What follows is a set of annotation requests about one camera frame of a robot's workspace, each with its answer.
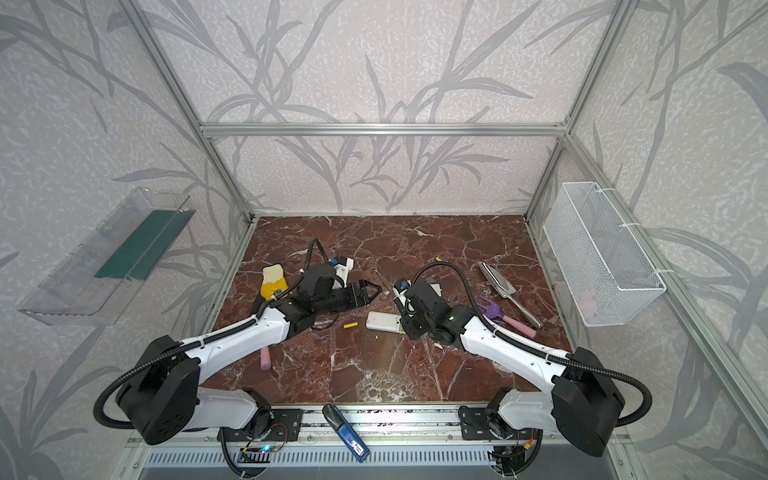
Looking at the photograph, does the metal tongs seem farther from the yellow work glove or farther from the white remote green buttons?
the yellow work glove

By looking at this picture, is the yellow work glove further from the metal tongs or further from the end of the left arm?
the metal tongs

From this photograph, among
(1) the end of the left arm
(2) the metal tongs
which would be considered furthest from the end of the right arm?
(2) the metal tongs

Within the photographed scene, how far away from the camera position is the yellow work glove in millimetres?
982

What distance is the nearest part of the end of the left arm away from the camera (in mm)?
646

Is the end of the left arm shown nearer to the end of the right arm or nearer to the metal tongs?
the end of the right arm

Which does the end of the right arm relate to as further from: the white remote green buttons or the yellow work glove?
the yellow work glove

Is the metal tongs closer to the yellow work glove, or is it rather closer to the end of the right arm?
the end of the right arm

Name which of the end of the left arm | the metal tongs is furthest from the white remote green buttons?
the metal tongs

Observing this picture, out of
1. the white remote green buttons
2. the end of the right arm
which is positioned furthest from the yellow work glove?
the end of the right arm

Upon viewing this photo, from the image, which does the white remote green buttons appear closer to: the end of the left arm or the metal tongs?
the end of the left arm

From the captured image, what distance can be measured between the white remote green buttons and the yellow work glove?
1.02 feet

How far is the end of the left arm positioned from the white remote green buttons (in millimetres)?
190

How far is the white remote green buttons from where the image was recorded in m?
0.91

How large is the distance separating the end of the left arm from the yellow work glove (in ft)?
1.15
